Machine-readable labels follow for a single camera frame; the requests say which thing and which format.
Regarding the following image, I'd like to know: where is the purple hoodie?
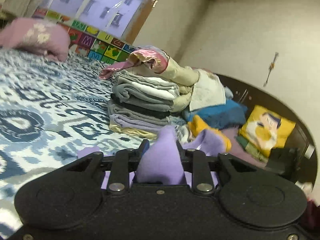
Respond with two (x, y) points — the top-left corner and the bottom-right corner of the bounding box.
(76, 125), (232, 190)

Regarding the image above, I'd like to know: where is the grey folded clothes stack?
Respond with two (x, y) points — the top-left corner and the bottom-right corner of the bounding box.
(107, 70), (193, 139)

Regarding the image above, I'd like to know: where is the purple quilt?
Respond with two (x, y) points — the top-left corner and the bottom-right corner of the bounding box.
(221, 127), (266, 168)

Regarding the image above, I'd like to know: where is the yellow and cream folded stack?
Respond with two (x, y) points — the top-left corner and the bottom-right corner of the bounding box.
(176, 115), (232, 156)

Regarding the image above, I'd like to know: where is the blue jacket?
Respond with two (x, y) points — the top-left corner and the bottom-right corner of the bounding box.
(182, 100), (248, 129)

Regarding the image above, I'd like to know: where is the yellow cartoon cushion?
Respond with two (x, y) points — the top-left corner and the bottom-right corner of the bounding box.
(239, 105), (296, 158)

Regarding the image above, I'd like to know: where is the blue white patterned bedspread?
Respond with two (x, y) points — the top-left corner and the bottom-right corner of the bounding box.
(1, 49), (157, 238)

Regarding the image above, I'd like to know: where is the white quilted blanket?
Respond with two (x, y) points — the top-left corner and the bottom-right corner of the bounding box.
(189, 69), (226, 112)

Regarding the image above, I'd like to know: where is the dark wooden headboard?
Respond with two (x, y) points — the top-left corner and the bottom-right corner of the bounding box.
(219, 74), (318, 184)

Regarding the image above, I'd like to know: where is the colourful alphabet play mat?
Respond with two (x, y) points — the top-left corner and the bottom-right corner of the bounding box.
(33, 8), (135, 64)

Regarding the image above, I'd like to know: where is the pink floral pillow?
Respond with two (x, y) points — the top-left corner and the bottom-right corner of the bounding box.
(1, 17), (71, 61)

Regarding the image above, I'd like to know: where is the window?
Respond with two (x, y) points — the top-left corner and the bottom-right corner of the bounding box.
(39, 0), (158, 43)

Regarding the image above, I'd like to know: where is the hanging wall ornament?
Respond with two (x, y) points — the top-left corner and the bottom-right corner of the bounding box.
(263, 52), (279, 87)

